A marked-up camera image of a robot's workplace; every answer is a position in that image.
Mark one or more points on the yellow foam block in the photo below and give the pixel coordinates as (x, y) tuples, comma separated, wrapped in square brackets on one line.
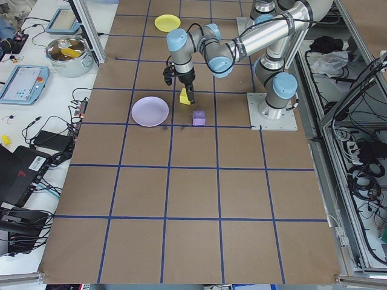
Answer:
[(183, 98)]

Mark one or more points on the purple foam block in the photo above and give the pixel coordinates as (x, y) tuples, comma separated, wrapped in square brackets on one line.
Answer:
[(199, 118)]

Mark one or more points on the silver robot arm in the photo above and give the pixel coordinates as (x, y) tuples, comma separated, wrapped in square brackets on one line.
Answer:
[(266, 33), (263, 6)]

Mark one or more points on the purple round plate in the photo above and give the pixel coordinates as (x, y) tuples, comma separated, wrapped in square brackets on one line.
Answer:
[(150, 111)]

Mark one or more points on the yellow round plate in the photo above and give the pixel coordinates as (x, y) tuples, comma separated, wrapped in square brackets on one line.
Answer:
[(167, 22)]

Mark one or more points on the black hub with red plugs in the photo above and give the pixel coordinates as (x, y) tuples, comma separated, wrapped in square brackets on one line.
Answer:
[(79, 108)]

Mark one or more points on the stainless steel pot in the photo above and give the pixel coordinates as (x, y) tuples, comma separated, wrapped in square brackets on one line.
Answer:
[(71, 68)]

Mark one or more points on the yellow item inside pot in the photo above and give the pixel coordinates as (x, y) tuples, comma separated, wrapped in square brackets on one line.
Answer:
[(70, 53)]

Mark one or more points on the glass pot lid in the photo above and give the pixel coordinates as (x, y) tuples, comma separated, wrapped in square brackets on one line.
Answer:
[(65, 45)]

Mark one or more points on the blue robot teach pendant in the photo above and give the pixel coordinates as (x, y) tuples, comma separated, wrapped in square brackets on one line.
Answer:
[(63, 21), (21, 84)]

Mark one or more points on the white crumpled cloth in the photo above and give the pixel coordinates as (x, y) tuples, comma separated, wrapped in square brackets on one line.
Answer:
[(328, 65)]

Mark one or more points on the black crumpled cloth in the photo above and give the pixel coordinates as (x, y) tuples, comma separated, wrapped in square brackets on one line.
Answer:
[(326, 43)]

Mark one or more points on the black power brick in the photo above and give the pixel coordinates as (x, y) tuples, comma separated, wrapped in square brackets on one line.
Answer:
[(51, 139)]

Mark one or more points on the white power strip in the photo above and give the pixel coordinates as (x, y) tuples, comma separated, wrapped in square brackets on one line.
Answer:
[(352, 149)]

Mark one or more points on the small red circuit board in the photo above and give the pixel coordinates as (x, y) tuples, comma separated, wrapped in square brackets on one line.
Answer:
[(19, 37)]

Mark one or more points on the black computer with red logo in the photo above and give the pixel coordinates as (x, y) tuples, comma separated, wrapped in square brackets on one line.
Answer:
[(18, 175)]

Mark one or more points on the small yellow toy piece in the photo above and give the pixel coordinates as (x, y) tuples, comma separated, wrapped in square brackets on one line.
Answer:
[(5, 139)]

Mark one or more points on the black docking device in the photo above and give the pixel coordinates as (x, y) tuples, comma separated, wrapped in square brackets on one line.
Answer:
[(21, 220)]

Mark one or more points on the aluminium profile bar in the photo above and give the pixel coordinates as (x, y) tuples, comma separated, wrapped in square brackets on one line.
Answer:
[(362, 279), (21, 277)]

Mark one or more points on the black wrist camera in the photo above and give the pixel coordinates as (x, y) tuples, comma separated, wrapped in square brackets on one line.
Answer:
[(168, 75)]

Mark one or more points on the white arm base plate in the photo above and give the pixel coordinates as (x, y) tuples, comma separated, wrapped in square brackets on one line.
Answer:
[(242, 24), (284, 124)]

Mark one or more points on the aluminium profile post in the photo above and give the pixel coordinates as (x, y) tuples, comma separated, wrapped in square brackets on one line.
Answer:
[(90, 36)]

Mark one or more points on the V-shaped metal bar frame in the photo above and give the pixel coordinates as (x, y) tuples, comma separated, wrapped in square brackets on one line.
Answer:
[(322, 181)]

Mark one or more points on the black adapter in frame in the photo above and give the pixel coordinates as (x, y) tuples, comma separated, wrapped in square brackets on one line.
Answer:
[(367, 148)]

